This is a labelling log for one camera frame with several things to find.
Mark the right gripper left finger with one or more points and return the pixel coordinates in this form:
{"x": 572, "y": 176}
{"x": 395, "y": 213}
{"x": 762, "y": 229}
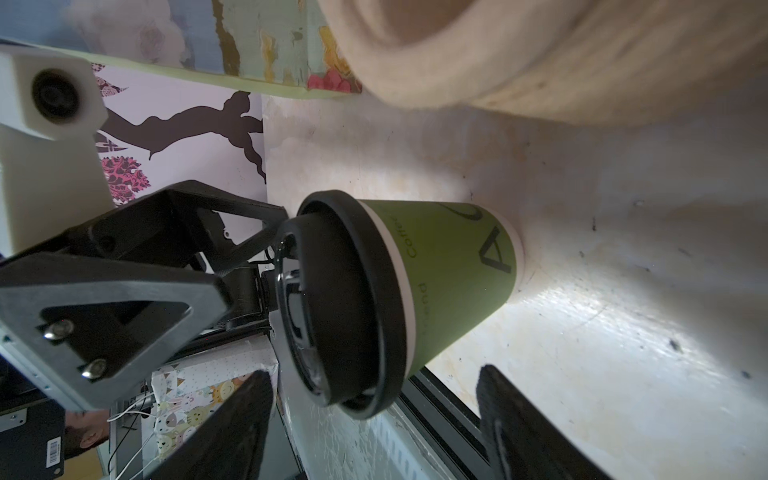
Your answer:
{"x": 230, "y": 444}

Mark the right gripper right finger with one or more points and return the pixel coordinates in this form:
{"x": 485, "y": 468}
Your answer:
{"x": 521, "y": 443}

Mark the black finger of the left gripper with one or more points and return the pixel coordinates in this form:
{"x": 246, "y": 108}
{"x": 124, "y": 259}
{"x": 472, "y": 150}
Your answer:
{"x": 174, "y": 225}
{"x": 86, "y": 330}

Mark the black coffee lid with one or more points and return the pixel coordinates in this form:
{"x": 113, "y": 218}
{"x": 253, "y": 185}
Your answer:
{"x": 341, "y": 306}

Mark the green paper cup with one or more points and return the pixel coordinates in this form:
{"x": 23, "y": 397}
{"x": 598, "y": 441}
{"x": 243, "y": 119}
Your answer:
{"x": 456, "y": 264}

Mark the paper gift bag with handles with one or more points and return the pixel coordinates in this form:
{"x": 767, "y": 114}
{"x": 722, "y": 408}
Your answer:
{"x": 277, "y": 48}

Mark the brown pulp cup carrier stack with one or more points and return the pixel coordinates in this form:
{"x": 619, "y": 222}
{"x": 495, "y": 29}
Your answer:
{"x": 578, "y": 62}

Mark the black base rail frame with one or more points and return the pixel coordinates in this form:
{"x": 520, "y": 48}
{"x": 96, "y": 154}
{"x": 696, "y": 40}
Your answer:
{"x": 449, "y": 428}

